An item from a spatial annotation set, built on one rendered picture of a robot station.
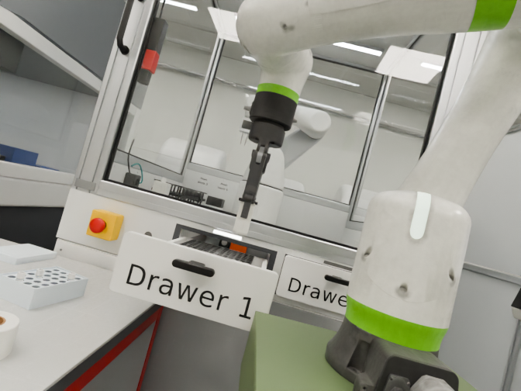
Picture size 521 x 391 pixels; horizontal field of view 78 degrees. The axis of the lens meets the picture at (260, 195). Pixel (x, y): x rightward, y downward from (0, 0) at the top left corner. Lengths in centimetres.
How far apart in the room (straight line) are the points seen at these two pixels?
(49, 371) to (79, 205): 60
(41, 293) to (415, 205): 62
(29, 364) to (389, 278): 47
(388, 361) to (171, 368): 73
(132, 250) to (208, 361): 47
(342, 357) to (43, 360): 39
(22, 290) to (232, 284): 36
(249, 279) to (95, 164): 62
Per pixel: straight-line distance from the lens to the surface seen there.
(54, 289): 73
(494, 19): 59
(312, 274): 90
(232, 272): 59
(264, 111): 67
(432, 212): 44
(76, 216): 106
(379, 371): 41
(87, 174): 105
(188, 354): 101
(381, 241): 44
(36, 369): 55
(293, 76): 70
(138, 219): 98
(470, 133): 65
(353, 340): 47
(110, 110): 105
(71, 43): 153
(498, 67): 70
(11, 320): 57
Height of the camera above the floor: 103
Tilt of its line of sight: 2 degrees up
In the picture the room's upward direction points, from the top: 15 degrees clockwise
